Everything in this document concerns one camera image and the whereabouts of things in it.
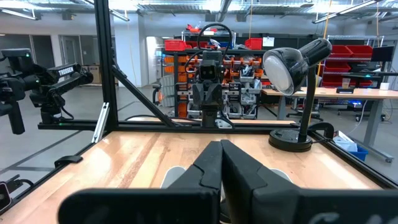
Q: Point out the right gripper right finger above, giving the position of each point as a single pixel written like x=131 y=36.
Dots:
x=239 y=180

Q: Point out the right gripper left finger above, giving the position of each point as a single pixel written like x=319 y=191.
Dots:
x=205 y=174

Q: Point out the silver aluminium bracket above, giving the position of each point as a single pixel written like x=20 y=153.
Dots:
x=101 y=123

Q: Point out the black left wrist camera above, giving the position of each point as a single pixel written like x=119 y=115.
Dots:
x=207 y=71

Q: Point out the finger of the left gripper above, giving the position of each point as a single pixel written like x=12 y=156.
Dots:
x=211 y=96
x=204 y=96

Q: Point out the metal rack with red bins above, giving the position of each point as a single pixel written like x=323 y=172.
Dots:
x=342 y=67

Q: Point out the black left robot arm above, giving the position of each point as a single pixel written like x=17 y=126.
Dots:
x=209 y=116

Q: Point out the black table clamp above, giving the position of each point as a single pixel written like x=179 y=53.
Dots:
x=66 y=160

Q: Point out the black aluminium table frame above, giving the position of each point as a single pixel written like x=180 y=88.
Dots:
x=105 y=62

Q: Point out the red plastic storage bin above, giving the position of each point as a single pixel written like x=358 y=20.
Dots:
x=175 y=45
x=253 y=43

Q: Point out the wooden top workbench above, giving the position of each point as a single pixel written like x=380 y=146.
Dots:
x=367 y=93

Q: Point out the black monitor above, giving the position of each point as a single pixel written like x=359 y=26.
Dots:
x=382 y=53

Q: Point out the white printed paper bag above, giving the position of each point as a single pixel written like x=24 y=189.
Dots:
x=345 y=143

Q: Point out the clear plastic cup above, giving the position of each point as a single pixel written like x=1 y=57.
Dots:
x=346 y=82

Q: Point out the blue plastic tote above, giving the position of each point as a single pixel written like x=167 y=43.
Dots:
x=360 y=154

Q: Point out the black shelf with parts bins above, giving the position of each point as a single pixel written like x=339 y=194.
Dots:
x=180 y=77

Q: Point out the small black table camera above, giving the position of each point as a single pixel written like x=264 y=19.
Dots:
x=4 y=196

